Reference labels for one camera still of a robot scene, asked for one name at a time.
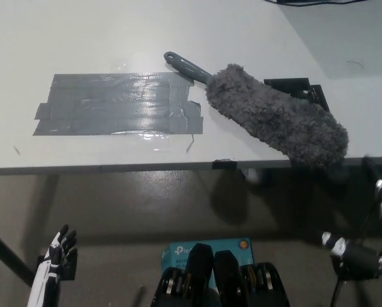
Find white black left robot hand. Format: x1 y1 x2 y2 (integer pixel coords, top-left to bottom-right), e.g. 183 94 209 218
26 223 79 307

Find grey fluffy duster with handle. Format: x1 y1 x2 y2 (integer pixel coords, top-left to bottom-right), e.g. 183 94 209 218
163 51 350 169

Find black robot torso blocks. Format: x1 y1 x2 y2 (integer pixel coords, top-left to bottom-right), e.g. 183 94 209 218
150 242 290 307

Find black diagonal table leg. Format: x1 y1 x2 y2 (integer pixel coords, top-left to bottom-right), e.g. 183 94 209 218
0 223 35 287

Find teal router cardboard box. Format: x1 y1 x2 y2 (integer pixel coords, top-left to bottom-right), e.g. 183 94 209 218
161 237 255 288

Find grey duct tape patch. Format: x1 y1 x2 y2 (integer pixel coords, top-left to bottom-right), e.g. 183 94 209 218
32 72 204 137

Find black flat bracket plate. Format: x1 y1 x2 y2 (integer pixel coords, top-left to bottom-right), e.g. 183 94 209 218
263 77 331 112

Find black cable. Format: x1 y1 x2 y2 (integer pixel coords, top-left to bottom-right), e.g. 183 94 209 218
264 0 369 6

